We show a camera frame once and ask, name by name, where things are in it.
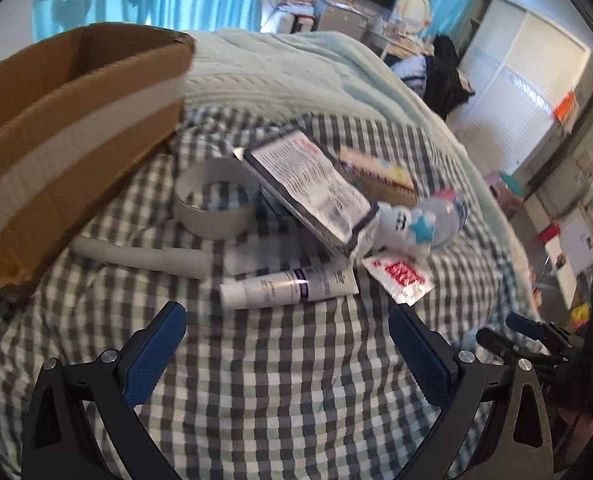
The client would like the grey checked blanket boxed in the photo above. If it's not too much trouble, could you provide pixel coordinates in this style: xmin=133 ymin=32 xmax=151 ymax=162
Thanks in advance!
xmin=0 ymin=105 xmax=542 ymax=480

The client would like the flat colourful cardboard box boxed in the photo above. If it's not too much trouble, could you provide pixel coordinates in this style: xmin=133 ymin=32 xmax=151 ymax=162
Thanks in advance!
xmin=339 ymin=146 xmax=418 ymax=202

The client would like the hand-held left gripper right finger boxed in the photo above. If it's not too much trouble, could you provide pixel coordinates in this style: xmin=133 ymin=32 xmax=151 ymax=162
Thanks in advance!
xmin=389 ymin=304 xmax=557 ymax=480

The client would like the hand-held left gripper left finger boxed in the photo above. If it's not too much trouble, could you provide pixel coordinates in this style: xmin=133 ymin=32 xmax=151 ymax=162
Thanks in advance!
xmin=21 ymin=301 xmax=187 ymax=480

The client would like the clear bottle with blue star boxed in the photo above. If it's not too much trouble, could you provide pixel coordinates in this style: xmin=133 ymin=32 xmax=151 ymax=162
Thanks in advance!
xmin=374 ymin=187 xmax=470 ymax=262

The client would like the brown cardboard box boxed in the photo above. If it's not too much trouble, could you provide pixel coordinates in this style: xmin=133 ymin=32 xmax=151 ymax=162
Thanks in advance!
xmin=0 ymin=22 xmax=197 ymax=306

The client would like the white toothpaste tube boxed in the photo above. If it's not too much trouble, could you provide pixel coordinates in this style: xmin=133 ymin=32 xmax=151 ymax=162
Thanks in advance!
xmin=219 ymin=265 xmax=360 ymax=311

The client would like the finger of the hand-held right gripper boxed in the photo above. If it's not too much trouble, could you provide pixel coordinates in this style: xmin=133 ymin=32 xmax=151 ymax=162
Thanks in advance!
xmin=505 ymin=312 xmax=575 ymax=353
xmin=475 ymin=327 xmax=552 ymax=363

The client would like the pink and teal container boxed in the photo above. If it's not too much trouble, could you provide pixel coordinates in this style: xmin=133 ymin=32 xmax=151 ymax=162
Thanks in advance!
xmin=483 ymin=170 xmax=525 ymax=218

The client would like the pale green knitted blanket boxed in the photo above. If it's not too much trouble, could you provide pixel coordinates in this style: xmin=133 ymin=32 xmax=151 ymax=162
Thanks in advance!
xmin=180 ymin=30 xmax=525 ymax=246

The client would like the white oval mirror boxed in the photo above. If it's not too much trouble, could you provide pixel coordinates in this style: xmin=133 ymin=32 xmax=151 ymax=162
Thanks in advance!
xmin=395 ymin=0 xmax=431 ymax=37

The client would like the orange sticker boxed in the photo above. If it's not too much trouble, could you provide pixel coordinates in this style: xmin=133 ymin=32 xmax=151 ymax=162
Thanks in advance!
xmin=551 ymin=90 xmax=581 ymax=124

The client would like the silver foil packet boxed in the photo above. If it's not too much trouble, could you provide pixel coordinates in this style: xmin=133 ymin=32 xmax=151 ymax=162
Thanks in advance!
xmin=232 ymin=129 xmax=380 ymax=261

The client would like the white wardrobe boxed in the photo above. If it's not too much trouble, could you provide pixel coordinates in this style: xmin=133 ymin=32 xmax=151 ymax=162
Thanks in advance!
xmin=449 ymin=0 xmax=593 ymax=188

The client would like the white plastic tube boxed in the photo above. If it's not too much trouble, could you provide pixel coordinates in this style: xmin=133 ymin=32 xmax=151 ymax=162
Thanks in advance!
xmin=71 ymin=236 xmax=213 ymax=281

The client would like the red and white sachet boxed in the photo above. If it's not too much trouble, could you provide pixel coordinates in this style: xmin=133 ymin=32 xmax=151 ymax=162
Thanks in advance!
xmin=361 ymin=252 xmax=435 ymax=306

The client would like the pile of dark clothes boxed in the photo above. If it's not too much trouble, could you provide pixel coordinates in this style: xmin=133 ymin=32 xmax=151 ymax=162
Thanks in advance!
xmin=423 ymin=34 xmax=476 ymax=122

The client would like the grey tape roll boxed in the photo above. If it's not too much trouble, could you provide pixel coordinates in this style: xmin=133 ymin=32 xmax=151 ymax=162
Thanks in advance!
xmin=173 ymin=158 xmax=260 ymax=241

